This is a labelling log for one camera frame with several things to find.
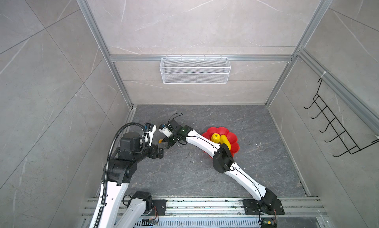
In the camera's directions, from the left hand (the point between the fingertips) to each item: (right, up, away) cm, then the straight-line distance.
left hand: (157, 138), depth 69 cm
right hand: (-1, -6, +29) cm, 30 cm away
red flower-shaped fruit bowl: (+44, -9, +25) cm, 52 cm away
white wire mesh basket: (+19, +43, +32) cm, 56 cm away
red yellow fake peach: (-4, -6, +25) cm, 26 cm away
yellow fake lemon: (+32, -3, +25) cm, 41 cm away
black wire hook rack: (+82, -2, -10) cm, 83 cm away
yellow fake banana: (+38, -5, +26) cm, 46 cm away
